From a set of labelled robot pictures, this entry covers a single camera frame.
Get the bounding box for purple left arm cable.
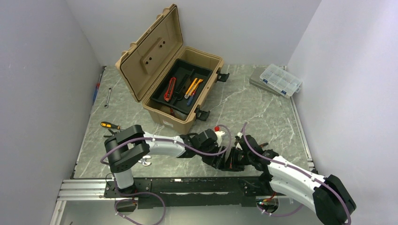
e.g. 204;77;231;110
100;125;232;225

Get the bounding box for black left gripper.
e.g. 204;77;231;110
198;143;227;172

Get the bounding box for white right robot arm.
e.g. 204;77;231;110
223;134;357;225

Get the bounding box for tan plastic toolbox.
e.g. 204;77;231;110
115;4;229;134

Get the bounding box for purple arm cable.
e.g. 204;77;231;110
100;125;232;225
241;122;352;225

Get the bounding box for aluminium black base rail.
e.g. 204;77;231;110
50;177;274;225

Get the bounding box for blue red tool at wall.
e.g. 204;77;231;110
92;74;102;104

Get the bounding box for silver combination wrench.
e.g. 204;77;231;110
138;155;152;166

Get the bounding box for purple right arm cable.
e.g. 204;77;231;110
241;122;352;225

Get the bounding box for small ratchet ring wrench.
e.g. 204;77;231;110
104;88;112;108

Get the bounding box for clear compartment organizer box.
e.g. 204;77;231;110
260;64;303;98

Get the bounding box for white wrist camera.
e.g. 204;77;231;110
235;132;243;150
214;126;225;147

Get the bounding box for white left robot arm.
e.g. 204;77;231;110
100;125;232;197

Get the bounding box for black handled cutters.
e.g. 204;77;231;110
103;129;119;138

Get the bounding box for yellow handled screwdriver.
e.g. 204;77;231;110
100;121;124;130

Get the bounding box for orange black utility knife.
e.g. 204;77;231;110
184;78;203;99

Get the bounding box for black tool tray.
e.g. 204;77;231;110
150;59;213;115

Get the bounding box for red black utility knife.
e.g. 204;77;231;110
164;77;176;102

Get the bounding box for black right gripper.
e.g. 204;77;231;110
225;146;253;171

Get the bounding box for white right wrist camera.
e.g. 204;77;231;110
235;132;243;150

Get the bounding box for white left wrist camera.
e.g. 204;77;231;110
214;126;225;147

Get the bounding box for grey flat case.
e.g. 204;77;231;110
249;67;280;96

